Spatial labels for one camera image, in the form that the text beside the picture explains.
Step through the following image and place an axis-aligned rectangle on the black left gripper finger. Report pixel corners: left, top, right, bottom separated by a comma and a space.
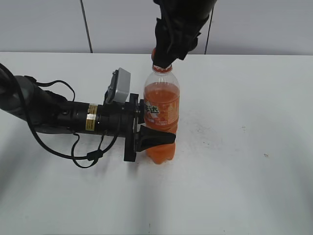
138, 125, 176, 151
138, 99, 145, 124

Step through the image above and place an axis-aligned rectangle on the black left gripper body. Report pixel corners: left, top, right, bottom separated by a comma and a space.
97, 94, 142, 162

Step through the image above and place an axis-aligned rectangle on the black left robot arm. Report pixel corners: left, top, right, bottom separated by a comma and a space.
0, 66, 176, 162

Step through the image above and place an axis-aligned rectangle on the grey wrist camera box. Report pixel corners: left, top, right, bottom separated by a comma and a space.
105, 68, 131, 104

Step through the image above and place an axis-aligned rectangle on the orange bottle cap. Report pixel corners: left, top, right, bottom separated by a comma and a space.
151, 47, 174, 70

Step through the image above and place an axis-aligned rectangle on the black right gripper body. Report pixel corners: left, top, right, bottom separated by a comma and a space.
155, 16, 202, 60

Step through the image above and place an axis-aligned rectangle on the black camera cable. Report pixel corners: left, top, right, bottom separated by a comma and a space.
0, 64, 118, 169

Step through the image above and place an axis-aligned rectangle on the orange soda plastic bottle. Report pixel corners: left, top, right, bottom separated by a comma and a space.
143, 64, 182, 164

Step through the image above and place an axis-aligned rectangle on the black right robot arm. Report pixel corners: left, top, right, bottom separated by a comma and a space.
153, 0, 216, 69

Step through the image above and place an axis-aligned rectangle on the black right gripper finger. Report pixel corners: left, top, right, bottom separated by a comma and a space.
153, 47, 177, 69

